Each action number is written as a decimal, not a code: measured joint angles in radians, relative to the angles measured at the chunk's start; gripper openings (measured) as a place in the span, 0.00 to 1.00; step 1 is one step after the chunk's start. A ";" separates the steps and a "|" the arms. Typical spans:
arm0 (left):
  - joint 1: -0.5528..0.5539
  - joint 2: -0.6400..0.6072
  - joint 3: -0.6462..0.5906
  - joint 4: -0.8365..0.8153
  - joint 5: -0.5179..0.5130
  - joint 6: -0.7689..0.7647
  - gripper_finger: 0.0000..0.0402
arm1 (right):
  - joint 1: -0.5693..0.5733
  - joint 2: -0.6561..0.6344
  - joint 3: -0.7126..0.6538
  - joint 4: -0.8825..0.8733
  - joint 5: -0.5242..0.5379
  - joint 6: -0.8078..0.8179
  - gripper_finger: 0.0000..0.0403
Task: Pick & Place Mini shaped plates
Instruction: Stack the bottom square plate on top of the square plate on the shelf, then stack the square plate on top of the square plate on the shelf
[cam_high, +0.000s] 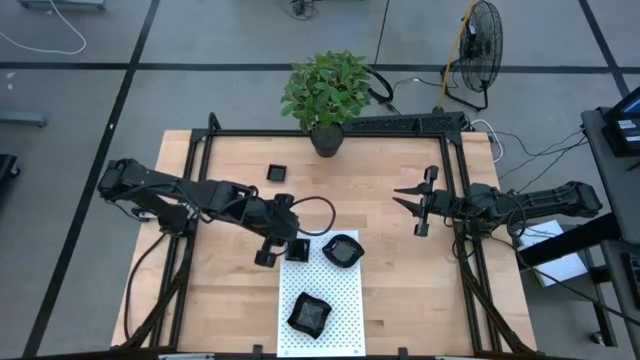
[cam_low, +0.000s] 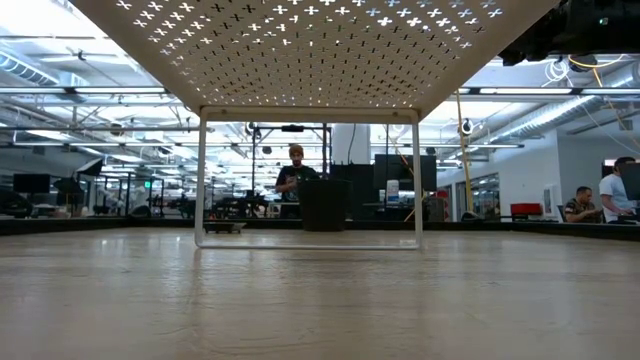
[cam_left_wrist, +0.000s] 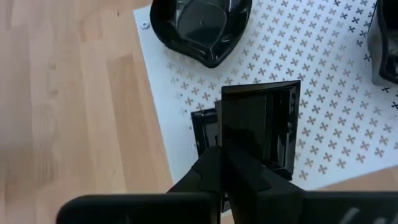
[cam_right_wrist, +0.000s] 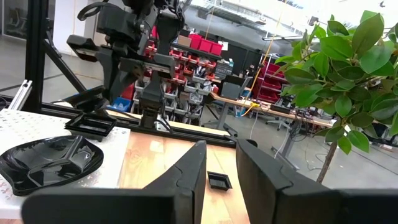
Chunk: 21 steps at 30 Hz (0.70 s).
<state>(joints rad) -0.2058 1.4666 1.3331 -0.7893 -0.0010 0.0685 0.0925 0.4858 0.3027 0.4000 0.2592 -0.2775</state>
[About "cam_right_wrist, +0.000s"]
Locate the grey monitor back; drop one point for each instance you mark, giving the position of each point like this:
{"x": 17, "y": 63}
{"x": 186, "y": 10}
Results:
{"x": 233, "y": 90}

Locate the parts bin shelving rack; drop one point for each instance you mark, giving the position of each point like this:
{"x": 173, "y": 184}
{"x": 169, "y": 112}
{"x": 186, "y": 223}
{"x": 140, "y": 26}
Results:
{"x": 192, "y": 90}

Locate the red plastic storage bin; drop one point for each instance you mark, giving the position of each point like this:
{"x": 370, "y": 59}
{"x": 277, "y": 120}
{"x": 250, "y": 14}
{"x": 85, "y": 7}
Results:
{"x": 206, "y": 45}
{"x": 195, "y": 41}
{"x": 216, "y": 49}

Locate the wooden work desk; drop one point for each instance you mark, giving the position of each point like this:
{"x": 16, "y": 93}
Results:
{"x": 230, "y": 100}

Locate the green potted plant black pot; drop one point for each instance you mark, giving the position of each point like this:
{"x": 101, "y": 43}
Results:
{"x": 342, "y": 62}

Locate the silver aluminium extrusion piece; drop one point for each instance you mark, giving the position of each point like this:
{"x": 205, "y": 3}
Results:
{"x": 21, "y": 93}

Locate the white perforated metal shelf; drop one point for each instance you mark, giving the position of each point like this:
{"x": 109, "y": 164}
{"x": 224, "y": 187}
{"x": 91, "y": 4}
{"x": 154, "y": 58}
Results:
{"x": 109, "y": 149}

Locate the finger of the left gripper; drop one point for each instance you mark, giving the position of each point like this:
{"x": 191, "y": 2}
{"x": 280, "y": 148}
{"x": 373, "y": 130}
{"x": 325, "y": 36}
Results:
{"x": 118, "y": 81}
{"x": 152, "y": 99}

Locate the brown cardboard box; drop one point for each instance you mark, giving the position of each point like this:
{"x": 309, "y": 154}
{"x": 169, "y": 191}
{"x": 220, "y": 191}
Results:
{"x": 184, "y": 41}

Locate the black aluminium table frame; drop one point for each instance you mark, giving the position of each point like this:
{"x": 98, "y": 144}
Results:
{"x": 35, "y": 62}

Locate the blue plastic bin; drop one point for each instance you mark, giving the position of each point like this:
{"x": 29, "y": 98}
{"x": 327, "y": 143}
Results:
{"x": 119, "y": 105}

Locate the red bin rack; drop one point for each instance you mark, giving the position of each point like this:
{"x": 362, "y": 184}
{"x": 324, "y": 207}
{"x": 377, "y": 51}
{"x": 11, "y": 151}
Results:
{"x": 270, "y": 84}

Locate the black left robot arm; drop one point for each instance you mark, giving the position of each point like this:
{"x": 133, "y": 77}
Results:
{"x": 169, "y": 34}

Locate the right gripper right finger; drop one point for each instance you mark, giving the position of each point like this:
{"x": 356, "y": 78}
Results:
{"x": 280, "y": 202}

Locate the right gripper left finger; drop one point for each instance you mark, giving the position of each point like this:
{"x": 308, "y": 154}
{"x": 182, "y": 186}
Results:
{"x": 174, "y": 205}

